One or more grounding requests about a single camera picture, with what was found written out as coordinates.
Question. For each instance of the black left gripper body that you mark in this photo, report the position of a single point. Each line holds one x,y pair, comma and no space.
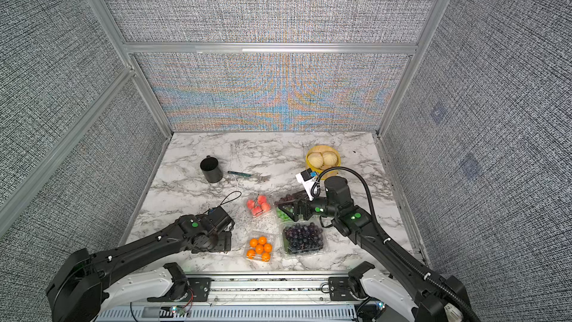
219,242

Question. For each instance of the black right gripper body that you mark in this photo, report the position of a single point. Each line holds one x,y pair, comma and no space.
302,208

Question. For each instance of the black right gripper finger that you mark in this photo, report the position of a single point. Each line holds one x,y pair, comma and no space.
287,216
291,204

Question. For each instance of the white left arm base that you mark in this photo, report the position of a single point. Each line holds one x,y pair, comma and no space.
168,283

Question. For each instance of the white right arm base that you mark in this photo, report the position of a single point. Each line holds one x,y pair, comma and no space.
366,281

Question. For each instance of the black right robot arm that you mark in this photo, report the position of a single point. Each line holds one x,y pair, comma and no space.
412,289

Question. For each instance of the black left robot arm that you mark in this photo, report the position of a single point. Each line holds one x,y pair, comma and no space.
78,290

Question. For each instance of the clear box green red grapes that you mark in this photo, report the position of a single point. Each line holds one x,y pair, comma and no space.
296,195

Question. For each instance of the clear box of blueberries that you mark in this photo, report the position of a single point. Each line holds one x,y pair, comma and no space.
303,239

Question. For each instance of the clear box of strawberries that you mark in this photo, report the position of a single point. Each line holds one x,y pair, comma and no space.
258,205

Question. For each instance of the clear box of oranges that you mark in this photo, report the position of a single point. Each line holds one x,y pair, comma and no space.
261,247

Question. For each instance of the left steamed bun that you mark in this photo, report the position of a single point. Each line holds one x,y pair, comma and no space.
315,159

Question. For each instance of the steamed bun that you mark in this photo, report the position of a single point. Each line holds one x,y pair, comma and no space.
330,159
315,159

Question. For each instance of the yellow bamboo steamer basket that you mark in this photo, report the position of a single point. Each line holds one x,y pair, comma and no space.
321,149

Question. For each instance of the right steamed bun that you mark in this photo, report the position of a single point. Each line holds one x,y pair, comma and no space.
330,159

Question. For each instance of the black metal cup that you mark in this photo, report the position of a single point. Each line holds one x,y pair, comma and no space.
211,169

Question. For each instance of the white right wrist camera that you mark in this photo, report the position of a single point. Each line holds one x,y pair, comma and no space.
307,178

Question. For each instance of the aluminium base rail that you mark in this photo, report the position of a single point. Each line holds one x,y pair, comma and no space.
259,296

